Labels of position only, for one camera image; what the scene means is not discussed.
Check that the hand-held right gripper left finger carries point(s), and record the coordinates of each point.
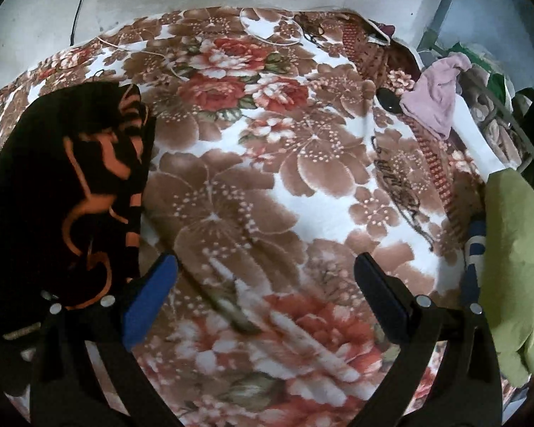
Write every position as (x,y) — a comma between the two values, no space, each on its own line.
(153,291)

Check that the black orange patterned garment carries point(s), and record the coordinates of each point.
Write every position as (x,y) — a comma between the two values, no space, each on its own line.
(58,187)

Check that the green cloth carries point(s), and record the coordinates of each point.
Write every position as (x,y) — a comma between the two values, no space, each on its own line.
(516,267)

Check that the pink cloth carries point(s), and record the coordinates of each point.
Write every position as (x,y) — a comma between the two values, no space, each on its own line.
(434,93)

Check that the beige fleece blanket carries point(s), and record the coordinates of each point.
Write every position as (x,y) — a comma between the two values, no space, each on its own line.
(494,111)

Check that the floral brown blanket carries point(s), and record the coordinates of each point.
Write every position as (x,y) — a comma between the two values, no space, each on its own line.
(267,178)

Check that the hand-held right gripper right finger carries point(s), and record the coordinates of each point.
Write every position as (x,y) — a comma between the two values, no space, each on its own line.
(380,291)

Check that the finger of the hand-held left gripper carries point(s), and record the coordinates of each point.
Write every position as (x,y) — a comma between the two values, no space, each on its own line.
(22,313)

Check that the small black object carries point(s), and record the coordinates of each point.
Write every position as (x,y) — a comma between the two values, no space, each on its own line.
(388,99)

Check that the blue white striped cloth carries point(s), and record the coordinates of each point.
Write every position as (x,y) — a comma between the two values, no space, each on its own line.
(474,253)

